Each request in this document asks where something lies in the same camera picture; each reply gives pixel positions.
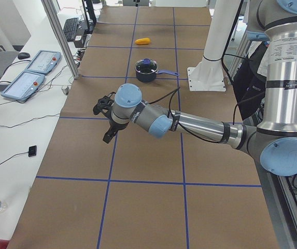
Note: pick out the lower teach pendant tablet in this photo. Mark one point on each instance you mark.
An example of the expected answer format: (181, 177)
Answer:
(23, 86)

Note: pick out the glass pot lid purple knob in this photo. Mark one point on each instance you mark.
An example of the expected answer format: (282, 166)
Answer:
(146, 66)

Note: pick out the person in white shirt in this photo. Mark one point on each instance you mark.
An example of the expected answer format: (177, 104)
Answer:
(250, 79)

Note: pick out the dark blue saucepan purple handle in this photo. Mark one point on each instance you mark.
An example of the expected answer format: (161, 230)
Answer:
(152, 76)

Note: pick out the small black square device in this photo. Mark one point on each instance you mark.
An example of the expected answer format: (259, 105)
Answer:
(32, 151)

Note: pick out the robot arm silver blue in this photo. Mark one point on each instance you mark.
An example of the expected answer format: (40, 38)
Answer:
(273, 142)

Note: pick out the black computer keyboard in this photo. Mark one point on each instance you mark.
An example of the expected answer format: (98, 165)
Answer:
(70, 28)

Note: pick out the upper teach pendant tablet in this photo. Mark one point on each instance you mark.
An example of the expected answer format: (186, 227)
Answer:
(44, 62)

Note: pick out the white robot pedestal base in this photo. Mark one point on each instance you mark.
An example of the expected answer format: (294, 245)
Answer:
(208, 74)

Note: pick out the yellow toy corn cob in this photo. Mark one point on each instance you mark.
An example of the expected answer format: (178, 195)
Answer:
(143, 41)

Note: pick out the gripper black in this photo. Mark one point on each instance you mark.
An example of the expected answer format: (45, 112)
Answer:
(113, 127)

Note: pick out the aluminium frame post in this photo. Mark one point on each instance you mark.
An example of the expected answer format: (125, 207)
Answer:
(59, 34)

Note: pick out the teach pendant tablet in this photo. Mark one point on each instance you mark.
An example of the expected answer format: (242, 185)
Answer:
(44, 62)
(23, 86)

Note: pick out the black computer mouse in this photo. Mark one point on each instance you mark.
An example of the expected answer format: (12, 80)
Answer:
(23, 55)

